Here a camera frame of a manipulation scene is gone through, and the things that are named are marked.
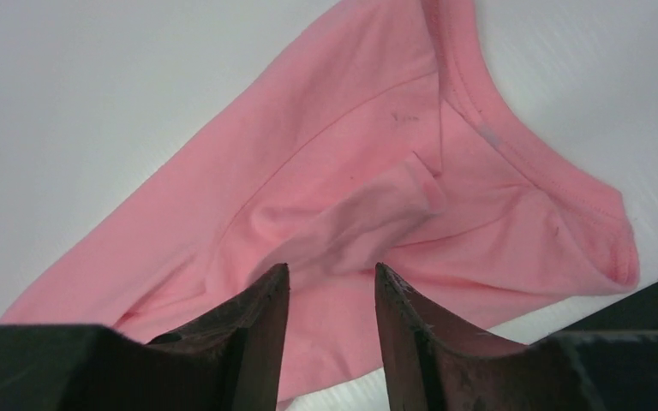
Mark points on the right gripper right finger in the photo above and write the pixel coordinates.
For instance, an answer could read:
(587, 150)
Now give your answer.
(435, 360)

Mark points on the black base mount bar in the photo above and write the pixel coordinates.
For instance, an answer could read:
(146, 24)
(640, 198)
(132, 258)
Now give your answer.
(638, 311)

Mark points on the pink t shirt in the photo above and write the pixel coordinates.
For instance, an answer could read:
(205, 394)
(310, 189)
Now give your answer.
(378, 135)

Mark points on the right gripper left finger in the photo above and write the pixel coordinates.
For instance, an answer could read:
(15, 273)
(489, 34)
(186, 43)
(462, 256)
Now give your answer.
(227, 359)

